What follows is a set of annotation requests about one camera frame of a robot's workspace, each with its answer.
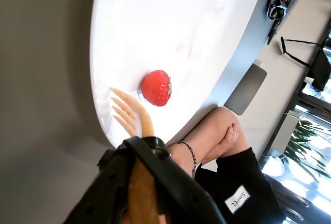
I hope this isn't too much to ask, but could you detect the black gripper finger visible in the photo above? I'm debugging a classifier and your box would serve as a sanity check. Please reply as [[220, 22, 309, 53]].
[[124, 136, 224, 224], [64, 141, 138, 224]]

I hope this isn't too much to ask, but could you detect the beige wooden fork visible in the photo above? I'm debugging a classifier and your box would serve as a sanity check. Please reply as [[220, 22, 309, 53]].
[[110, 86, 169, 224]]

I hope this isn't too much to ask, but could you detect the red strawberry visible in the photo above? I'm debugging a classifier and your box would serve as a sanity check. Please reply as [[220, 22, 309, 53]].
[[141, 69, 173, 107]]

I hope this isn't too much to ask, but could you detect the person's right forearm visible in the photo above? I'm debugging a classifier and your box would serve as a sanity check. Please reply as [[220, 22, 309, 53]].
[[192, 106, 237, 168]]

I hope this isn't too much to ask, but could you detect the black shoulder bag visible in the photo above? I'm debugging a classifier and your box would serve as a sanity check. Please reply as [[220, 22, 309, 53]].
[[280, 35, 331, 93]]

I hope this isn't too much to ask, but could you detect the person in black shirt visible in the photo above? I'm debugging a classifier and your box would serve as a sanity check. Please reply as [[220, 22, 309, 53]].
[[193, 130, 288, 224]]

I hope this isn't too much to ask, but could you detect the person's right hand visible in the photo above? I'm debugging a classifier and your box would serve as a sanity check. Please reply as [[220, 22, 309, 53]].
[[167, 143, 196, 177]]

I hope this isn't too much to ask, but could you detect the person's left hand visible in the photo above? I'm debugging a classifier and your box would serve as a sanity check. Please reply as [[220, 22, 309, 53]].
[[201, 123, 240, 165]]

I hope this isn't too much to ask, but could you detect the silver smartwatch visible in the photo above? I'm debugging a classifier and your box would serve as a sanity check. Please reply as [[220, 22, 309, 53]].
[[192, 161, 203, 181]]

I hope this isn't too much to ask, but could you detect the white name tag sticker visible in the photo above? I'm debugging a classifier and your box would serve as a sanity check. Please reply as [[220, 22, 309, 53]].
[[224, 184, 252, 215]]

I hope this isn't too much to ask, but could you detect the white planter box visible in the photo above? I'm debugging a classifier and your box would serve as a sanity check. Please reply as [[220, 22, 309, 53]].
[[268, 110, 302, 155]]

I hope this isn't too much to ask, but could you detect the grey chair seat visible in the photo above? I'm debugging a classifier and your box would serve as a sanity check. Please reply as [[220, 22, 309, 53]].
[[223, 59, 267, 116]]

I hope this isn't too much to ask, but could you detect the green potted plant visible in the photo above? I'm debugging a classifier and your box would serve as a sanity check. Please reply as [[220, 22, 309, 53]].
[[284, 112, 331, 183]]

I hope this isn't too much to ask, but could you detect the white round plate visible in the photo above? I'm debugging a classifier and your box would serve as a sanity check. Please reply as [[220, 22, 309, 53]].
[[89, 0, 267, 148]]

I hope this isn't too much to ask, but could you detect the beaded wrist bracelet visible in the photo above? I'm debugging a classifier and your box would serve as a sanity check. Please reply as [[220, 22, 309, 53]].
[[177, 141, 199, 180]]

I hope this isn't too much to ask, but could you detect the silver window handle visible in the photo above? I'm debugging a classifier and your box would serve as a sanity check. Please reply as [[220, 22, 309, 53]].
[[285, 208, 305, 221], [289, 194, 310, 208]]

